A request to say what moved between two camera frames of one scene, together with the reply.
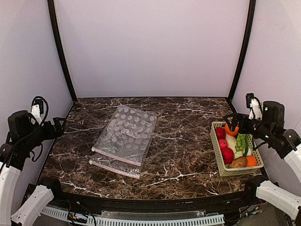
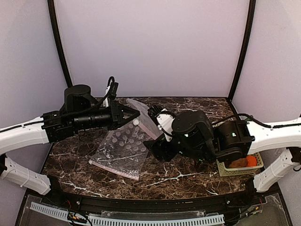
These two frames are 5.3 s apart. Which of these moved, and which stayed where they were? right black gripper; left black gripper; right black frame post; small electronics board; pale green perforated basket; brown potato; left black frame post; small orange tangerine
Moved: left black gripper; right black gripper
Stayed: left black frame post; small electronics board; right black frame post; pale green perforated basket; brown potato; small orange tangerine
